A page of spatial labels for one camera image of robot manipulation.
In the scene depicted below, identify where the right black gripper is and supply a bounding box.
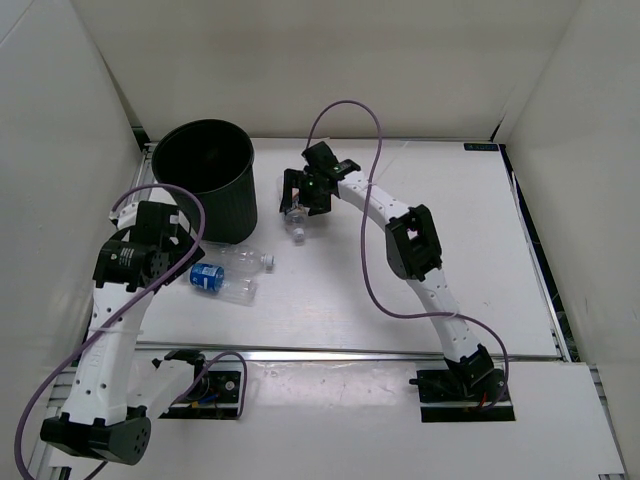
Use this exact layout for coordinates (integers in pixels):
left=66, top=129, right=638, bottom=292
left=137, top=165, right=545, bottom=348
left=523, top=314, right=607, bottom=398
left=280, top=169, right=332, bottom=217

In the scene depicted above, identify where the white label clear bottle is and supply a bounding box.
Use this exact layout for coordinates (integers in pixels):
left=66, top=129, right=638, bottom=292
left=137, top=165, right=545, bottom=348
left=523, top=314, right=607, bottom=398
left=281, top=188, right=307, bottom=246

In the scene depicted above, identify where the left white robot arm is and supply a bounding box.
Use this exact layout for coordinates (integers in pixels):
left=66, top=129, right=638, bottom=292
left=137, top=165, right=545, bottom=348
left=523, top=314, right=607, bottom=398
left=40, top=201, right=210, bottom=465

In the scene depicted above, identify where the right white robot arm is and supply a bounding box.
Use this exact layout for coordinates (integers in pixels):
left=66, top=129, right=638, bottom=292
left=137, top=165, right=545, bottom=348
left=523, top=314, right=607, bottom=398
left=280, top=142, right=506, bottom=409

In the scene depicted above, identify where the black plastic bin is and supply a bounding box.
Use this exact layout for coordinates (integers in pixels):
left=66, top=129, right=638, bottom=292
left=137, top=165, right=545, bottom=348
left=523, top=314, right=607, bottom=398
left=151, top=119, right=258, bottom=244

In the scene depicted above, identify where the clear unlabelled plastic bottle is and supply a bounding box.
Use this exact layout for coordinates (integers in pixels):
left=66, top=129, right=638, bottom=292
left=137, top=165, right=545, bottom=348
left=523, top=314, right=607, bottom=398
left=203, top=243, right=275, bottom=274

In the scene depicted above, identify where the blue label clear bottle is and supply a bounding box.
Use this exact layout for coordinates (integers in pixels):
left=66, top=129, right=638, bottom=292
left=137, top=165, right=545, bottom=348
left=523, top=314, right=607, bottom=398
left=188, top=263, right=257, bottom=305

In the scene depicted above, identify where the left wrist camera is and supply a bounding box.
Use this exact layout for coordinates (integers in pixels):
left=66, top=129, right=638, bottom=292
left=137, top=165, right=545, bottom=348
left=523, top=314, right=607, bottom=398
left=109, top=202, right=139, bottom=230

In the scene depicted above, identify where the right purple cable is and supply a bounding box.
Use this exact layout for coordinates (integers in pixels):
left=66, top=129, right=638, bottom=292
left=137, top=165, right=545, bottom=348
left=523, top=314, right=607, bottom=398
left=307, top=99, right=510, bottom=411

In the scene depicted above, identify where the purple cable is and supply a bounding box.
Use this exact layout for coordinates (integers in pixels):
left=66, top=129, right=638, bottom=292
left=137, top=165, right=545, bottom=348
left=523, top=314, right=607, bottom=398
left=307, top=99, right=510, bottom=411
left=13, top=183, right=249, bottom=480

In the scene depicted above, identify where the aluminium frame rail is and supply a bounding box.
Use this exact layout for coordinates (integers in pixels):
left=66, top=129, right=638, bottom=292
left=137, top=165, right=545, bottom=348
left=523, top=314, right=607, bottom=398
left=134, top=341, right=564, bottom=364

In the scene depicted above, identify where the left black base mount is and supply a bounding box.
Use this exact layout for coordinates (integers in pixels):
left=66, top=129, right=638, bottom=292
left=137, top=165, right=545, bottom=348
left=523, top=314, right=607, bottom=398
left=138, top=349, right=248, bottom=421

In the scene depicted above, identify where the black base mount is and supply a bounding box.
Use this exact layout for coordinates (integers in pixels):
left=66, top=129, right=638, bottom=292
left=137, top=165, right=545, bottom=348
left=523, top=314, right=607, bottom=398
left=138, top=349, right=248, bottom=421
left=409, top=369, right=516, bottom=423

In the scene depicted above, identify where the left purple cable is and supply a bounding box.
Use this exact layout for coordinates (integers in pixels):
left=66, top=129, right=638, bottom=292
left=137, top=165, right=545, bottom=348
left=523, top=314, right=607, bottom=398
left=13, top=183, right=249, bottom=480

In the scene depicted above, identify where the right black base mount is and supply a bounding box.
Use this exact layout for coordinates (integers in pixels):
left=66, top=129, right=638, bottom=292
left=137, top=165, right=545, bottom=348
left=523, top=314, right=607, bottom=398
left=409, top=369, right=516, bottom=423

